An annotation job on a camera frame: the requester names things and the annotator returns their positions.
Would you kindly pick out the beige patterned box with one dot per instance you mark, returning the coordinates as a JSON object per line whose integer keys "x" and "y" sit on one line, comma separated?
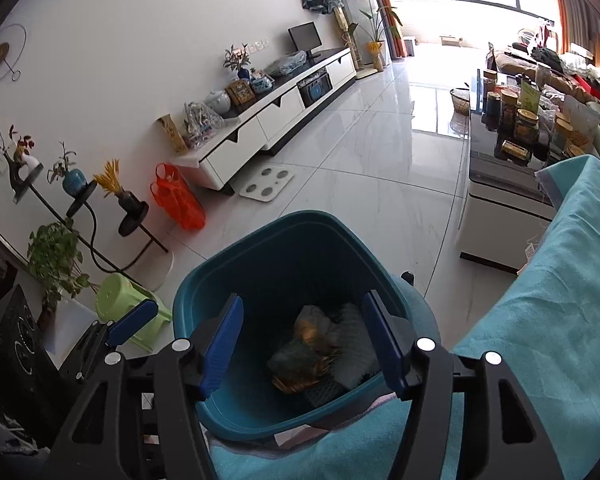
{"x": 172, "y": 132}

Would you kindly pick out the green plastic stool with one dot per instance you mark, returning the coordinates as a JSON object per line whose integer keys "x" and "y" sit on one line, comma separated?
{"x": 125, "y": 300}

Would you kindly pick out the black monitor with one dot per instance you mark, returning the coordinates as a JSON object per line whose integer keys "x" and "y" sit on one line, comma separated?
{"x": 305, "y": 37}

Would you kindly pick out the teal grey tablecloth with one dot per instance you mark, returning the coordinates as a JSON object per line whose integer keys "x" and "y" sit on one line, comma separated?
{"x": 555, "y": 335}

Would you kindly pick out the black tiered plant stand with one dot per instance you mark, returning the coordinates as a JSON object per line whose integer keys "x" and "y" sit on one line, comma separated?
{"x": 87, "y": 225}

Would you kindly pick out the white bathroom scale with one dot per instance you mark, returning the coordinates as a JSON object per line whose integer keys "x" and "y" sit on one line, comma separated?
{"x": 267, "y": 185}

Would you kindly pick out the gold decorative stand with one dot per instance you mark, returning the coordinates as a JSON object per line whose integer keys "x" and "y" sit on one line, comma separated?
{"x": 347, "y": 35}

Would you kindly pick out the small plant in teal pot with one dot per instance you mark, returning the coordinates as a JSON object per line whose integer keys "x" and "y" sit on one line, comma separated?
{"x": 72, "y": 177}

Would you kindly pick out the tall plant in yellow pot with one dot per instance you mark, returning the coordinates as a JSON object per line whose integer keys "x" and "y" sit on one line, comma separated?
{"x": 375, "y": 47}

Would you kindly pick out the small white stool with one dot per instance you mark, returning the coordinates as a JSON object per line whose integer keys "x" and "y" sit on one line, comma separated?
{"x": 451, "y": 40}

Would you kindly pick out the chaise with clothes pile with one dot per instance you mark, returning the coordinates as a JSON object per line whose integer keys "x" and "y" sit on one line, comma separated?
{"x": 570, "y": 70}

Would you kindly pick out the white black television cabinet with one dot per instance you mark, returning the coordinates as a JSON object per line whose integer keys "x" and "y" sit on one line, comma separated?
{"x": 280, "y": 110}

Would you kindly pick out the blue white bowl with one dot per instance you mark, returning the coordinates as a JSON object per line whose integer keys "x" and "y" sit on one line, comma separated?
{"x": 262, "y": 82}

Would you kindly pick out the orange plastic bag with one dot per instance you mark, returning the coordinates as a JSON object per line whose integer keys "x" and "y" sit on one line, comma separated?
{"x": 180, "y": 200}

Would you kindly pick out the wooden picture frame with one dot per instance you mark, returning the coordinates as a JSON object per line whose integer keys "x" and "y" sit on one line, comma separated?
{"x": 240, "y": 92}

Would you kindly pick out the white blue ceramic jar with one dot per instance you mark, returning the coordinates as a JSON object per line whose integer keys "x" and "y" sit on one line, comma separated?
{"x": 219, "y": 102}

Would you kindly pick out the clear plastic bag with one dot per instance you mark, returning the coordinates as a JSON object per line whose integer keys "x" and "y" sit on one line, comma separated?
{"x": 287, "y": 64}

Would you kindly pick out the yellow wheat in black vase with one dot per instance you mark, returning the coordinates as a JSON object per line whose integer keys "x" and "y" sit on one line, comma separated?
{"x": 122, "y": 195}

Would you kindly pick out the plant in blue vase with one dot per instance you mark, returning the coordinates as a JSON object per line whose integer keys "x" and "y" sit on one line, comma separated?
{"x": 240, "y": 62}

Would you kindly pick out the glass coffee table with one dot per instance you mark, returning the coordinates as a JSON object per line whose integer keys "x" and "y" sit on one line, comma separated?
{"x": 500, "y": 200}

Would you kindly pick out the orange grey curtain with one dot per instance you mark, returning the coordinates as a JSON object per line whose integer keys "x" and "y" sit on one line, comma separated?
{"x": 580, "y": 25}
{"x": 390, "y": 20}

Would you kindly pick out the wicker basket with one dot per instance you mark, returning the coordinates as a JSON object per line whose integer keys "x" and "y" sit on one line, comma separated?
{"x": 461, "y": 101}

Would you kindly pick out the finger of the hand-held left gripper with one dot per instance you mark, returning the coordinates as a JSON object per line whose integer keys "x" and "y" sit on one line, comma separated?
{"x": 132, "y": 320}

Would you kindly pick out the plastic bag with items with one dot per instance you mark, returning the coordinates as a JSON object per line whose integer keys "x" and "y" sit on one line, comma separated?
{"x": 202, "y": 122}

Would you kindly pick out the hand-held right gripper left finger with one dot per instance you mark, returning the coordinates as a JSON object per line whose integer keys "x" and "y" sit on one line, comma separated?
{"x": 222, "y": 345}

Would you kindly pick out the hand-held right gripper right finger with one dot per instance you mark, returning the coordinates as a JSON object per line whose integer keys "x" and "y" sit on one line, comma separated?
{"x": 382, "y": 345}

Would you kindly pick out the teal plastic trash bin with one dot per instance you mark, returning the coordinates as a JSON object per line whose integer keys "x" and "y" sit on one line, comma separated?
{"x": 280, "y": 260}

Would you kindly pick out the black speaker box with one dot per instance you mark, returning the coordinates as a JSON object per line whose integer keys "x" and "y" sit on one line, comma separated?
{"x": 15, "y": 340}

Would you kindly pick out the small grey bin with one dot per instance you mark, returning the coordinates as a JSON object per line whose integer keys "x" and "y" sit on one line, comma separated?
{"x": 409, "y": 46}

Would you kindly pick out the red flowers in white vase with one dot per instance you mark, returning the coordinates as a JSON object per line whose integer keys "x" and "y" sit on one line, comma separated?
{"x": 25, "y": 157}

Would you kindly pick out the green leafy potted plant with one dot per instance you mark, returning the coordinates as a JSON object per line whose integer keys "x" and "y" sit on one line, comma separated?
{"x": 55, "y": 260}

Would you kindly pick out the large white foam fruit net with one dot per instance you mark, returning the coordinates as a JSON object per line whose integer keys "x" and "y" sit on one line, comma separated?
{"x": 355, "y": 340}

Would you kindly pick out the group of jars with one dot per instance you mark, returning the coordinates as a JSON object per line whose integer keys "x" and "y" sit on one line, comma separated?
{"x": 525, "y": 115}

